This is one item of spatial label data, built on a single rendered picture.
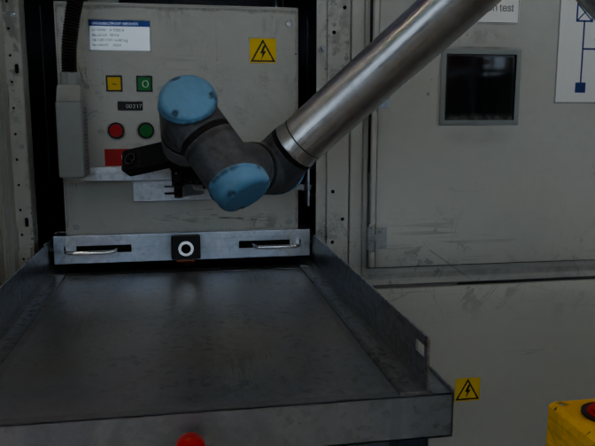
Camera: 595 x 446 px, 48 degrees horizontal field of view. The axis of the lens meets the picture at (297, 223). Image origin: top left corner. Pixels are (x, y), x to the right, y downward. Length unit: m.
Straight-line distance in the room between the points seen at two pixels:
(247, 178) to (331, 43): 0.50
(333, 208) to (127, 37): 0.55
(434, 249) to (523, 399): 0.43
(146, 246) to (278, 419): 0.74
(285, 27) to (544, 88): 0.57
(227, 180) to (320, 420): 0.40
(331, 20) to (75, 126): 0.55
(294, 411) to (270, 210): 0.74
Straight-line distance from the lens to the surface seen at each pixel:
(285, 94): 1.45
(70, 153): 1.34
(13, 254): 1.44
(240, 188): 1.01
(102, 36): 1.45
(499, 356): 1.63
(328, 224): 1.44
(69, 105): 1.34
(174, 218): 1.45
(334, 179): 1.43
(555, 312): 1.67
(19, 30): 1.43
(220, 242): 1.45
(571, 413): 0.69
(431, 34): 1.05
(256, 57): 1.44
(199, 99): 1.06
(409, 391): 0.82
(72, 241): 1.46
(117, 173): 1.40
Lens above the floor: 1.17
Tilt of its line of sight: 9 degrees down
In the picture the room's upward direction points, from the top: straight up
